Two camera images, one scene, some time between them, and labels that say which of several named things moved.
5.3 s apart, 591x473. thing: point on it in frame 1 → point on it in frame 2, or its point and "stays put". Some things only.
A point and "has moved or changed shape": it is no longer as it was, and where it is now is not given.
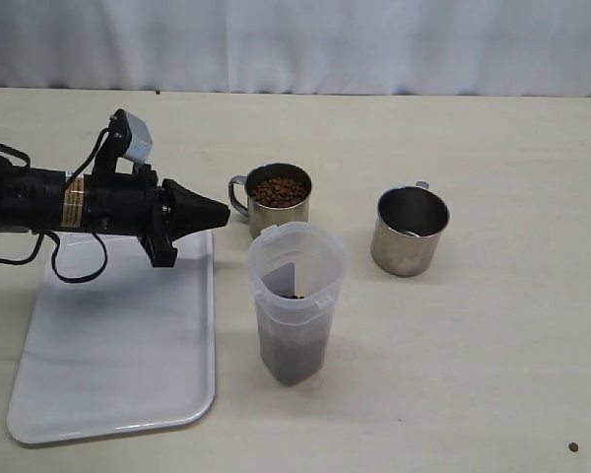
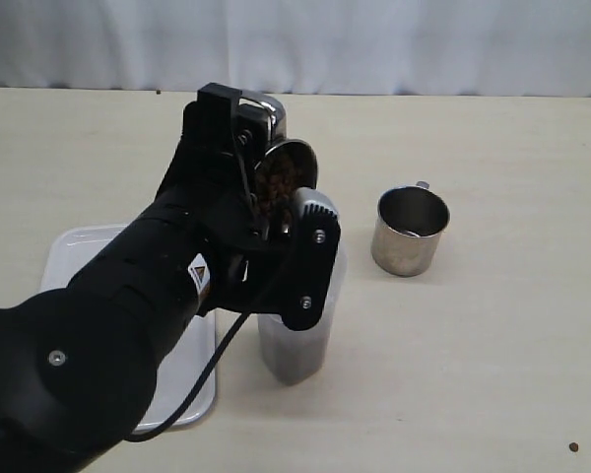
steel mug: [277, 194] has moved or changed shape
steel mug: [408, 225] stays put
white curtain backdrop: [514, 48] stays put
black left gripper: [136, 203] → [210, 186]
